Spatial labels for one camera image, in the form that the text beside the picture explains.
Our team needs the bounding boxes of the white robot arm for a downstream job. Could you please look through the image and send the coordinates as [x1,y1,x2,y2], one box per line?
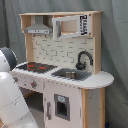
[0,47,38,128]

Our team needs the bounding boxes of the stove knob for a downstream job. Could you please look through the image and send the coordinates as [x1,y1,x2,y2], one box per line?
[31,81,37,88]
[13,76,19,83]

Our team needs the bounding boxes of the right stove knob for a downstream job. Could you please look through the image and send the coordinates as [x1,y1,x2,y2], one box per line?
[31,81,37,88]

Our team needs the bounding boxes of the black toy faucet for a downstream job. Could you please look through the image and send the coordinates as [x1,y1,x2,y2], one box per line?
[75,51,93,70]

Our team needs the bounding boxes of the grey toy sink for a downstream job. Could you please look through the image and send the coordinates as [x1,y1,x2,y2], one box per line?
[52,68,92,81]

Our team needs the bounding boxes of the black toy stovetop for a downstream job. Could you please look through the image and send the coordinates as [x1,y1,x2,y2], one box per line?
[18,62,55,73]

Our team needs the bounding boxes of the grey range hood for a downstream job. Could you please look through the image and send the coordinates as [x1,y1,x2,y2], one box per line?
[24,16,52,34]

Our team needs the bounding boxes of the white cabinet door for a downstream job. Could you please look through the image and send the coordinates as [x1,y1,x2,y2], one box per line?
[43,81,82,128]

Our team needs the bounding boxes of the left stove knob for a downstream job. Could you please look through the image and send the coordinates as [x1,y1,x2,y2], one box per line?
[13,76,19,83]

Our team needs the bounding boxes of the wooden toy kitchen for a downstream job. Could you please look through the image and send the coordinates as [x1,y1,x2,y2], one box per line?
[12,11,114,128]

